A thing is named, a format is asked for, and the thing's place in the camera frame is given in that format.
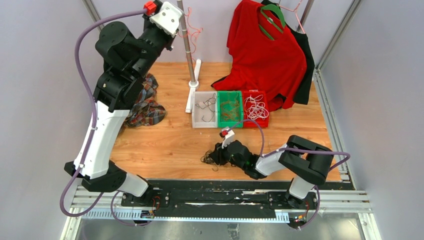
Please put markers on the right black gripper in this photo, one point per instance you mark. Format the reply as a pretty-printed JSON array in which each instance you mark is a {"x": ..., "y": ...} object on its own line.
[{"x": 218, "y": 155}]

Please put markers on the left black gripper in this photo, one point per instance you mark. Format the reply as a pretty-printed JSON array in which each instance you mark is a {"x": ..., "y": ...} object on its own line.
[{"x": 147, "y": 23}]

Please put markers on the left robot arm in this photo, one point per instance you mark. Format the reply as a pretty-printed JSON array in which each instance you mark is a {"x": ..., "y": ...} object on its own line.
[{"x": 127, "y": 60}]

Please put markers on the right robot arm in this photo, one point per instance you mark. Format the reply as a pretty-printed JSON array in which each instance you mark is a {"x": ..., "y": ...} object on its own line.
[{"x": 309, "y": 161}]

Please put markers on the silver rack pole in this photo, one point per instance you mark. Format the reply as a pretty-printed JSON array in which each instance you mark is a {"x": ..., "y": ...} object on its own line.
[
  {"x": 305, "y": 15},
  {"x": 185, "y": 36}
]

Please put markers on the green plastic bin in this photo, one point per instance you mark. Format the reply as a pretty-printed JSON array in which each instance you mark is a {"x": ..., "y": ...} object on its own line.
[{"x": 229, "y": 108}]

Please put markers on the red plastic bin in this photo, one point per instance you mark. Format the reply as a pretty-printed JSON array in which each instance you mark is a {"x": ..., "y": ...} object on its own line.
[{"x": 255, "y": 107}]

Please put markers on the white plastic bin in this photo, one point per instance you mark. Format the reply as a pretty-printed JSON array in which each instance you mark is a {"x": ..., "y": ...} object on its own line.
[{"x": 204, "y": 109}]

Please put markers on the white rack base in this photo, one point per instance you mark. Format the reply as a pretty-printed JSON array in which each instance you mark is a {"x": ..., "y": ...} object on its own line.
[{"x": 193, "y": 84}]

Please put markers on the plaid flannel shirt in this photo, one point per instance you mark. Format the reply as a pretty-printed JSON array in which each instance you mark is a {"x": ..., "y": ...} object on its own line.
[{"x": 146, "y": 110}]

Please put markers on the black t-shirt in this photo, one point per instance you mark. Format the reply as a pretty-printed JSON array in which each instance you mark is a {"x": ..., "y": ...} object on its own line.
[{"x": 287, "y": 64}]

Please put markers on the red t-shirt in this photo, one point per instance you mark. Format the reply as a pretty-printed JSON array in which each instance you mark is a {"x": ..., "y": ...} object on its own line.
[{"x": 243, "y": 43}]

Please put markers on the green clothes hanger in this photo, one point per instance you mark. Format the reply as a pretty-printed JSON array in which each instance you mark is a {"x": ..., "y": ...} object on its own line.
[{"x": 275, "y": 10}]

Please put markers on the right silver rack pole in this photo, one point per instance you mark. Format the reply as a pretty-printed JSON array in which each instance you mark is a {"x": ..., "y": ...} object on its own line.
[{"x": 305, "y": 15}]

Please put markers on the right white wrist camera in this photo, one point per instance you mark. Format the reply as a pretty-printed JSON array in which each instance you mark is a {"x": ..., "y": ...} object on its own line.
[{"x": 228, "y": 136}]

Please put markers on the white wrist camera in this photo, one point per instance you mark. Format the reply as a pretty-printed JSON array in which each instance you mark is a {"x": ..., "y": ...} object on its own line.
[
  {"x": 228, "y": 136},
  {"x": 168, "y": 18}
]

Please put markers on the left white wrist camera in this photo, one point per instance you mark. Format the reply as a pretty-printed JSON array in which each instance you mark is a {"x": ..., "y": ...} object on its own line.
[{"x": 168, "y": 18}]

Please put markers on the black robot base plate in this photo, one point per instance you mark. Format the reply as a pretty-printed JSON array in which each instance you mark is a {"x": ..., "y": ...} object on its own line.
[{"x": 226, "y": 199}]

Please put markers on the pink wire hanger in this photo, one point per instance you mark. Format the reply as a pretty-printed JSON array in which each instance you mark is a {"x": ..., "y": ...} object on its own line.
[{"x": 293, "y": 11}]

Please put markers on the aluminium frame rail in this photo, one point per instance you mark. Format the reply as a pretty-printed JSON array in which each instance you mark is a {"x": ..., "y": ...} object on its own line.
[{"x": 329, "y": 202}]

